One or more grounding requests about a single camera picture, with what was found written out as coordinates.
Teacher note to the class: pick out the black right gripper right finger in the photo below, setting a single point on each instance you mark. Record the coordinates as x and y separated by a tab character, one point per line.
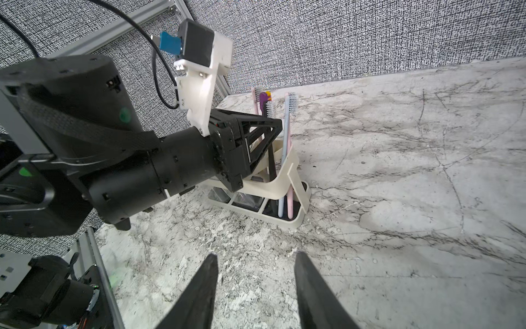
318	307

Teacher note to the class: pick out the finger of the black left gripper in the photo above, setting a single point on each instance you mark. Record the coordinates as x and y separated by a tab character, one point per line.
242	139

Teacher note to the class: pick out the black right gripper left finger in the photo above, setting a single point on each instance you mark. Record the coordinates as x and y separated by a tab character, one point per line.
195	307

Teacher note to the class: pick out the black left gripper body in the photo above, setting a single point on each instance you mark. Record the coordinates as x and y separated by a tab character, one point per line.
181	161

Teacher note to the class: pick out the purple toothbrush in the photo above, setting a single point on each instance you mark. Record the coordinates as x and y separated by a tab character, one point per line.
266	106

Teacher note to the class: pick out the light blue toothbrush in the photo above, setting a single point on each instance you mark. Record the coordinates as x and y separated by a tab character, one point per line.
291	103

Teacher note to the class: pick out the cream toothbrush holder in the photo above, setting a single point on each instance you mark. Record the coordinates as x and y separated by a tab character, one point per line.
274	190

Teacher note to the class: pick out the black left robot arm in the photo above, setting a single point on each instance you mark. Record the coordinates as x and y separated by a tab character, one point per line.
75	144

